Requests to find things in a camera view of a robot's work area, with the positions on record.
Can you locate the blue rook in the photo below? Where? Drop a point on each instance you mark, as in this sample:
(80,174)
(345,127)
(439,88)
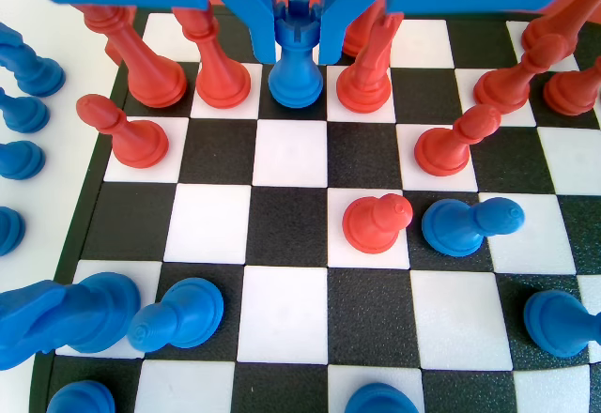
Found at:
(296,80)

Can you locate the red queen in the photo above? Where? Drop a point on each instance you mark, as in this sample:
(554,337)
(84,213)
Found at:
(155,82)

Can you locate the red pawn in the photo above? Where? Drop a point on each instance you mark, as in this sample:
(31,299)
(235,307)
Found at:
(439,155)
(141,145)
(570,94)
(371,225)
(500,91)

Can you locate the red bishop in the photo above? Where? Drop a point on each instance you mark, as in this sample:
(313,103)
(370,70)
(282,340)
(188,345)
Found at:
(220,84)

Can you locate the red king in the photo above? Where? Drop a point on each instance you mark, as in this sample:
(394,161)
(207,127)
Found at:
(575,9)

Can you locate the red knight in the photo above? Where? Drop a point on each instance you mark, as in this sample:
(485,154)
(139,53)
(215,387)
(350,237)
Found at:
(364,89)

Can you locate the blue knight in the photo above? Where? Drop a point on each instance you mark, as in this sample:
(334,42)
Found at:
(37,77)
(94,314)

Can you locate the blue pawn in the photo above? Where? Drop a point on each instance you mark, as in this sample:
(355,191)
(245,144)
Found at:
(26,115)
(554,321)
(80,399)
(192,310)
(21,159)
(451,230)

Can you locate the black white chessboard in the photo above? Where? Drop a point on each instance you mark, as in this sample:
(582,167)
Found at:
(288,150)

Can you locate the blue bishop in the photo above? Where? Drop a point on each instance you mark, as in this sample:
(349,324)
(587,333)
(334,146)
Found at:
(9,232)
(380,401)

